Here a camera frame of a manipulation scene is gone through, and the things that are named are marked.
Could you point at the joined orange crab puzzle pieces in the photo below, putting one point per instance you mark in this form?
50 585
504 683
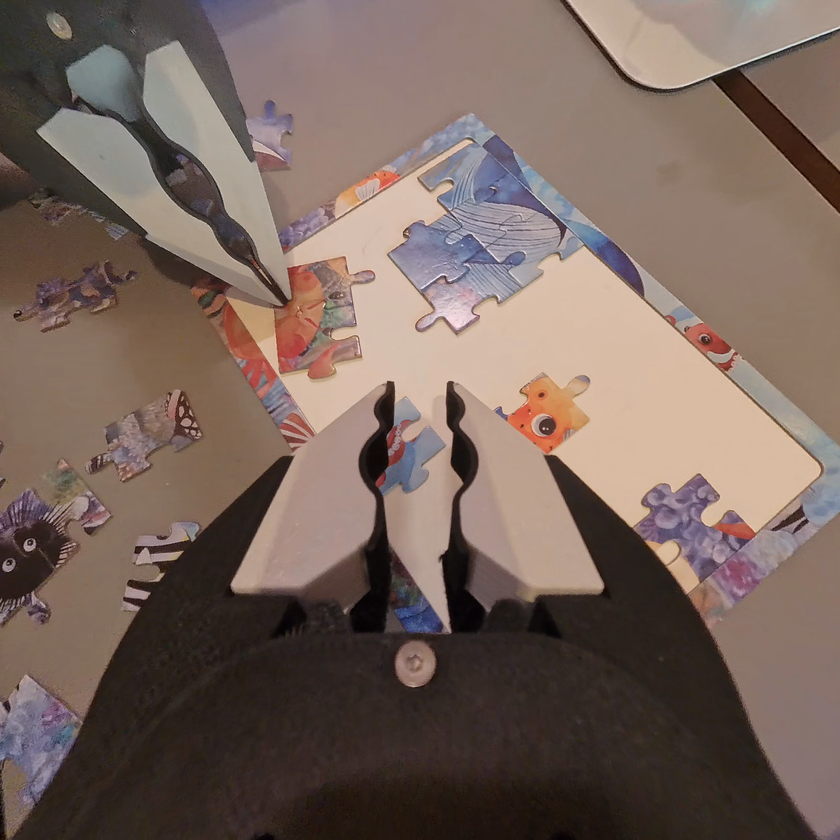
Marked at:
315 328

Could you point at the joined blue whale puzzle pieces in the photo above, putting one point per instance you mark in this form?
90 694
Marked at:
499 223

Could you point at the black urchin eye puzzle piece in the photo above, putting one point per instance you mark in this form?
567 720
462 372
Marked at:
26 558

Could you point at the red coral striped puzzle piece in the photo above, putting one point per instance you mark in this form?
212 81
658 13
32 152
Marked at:
59 210

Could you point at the orange pufferfish puzzle piece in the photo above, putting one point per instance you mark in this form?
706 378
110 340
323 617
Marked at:
544 413

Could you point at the red octopus puzzle piece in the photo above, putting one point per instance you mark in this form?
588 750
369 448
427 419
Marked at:
410 453

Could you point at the green grey urchin-spine puzzle piece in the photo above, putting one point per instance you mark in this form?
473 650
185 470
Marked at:
72 485

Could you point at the ocean jigsaw puzzle frame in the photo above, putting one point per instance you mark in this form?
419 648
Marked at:
590 315

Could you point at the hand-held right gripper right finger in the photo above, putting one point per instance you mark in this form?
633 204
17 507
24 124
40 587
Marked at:
525 525

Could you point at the blue bubble coral puzzle piece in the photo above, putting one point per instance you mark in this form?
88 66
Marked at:
689 518

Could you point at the white rounded board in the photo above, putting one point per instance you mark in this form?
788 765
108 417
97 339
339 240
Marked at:
722 33

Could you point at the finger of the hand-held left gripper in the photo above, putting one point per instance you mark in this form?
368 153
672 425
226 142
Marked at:
111 164
210 131

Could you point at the zebra striped puzzle piece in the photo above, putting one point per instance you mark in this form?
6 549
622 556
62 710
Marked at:
154 551

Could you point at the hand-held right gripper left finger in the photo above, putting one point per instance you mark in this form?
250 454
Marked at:
308 525

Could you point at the purple blue bubbly puzzle piece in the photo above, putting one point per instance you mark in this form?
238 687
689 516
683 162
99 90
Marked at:
190 187

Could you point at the purple orange fish puzzle piece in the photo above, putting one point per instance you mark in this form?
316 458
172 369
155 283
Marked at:
79 295

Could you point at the purple white-patch puzzle piece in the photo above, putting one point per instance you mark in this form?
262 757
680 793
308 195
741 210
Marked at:
272 124

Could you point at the lavender zebra-tab puzzle piece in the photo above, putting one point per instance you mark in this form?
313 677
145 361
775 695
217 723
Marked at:
33 735

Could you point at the black white spotted puzzle piece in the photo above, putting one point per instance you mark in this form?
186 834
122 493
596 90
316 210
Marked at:
144 433

